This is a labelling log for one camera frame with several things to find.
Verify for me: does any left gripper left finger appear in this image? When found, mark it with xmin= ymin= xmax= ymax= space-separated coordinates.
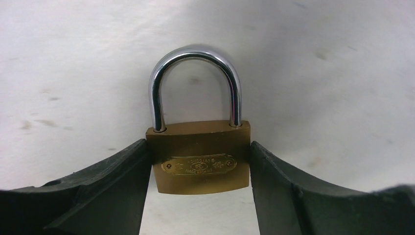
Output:
xmin=0 ymin=139 xmax=151 ymax=235

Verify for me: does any brass padlock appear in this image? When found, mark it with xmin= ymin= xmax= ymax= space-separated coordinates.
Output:
xmin=145 ymin=45 xmax=251 ymax=195

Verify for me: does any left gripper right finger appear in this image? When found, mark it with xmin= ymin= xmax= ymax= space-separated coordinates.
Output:
xmin=250 ymin=142 xmax=415 ymax=235

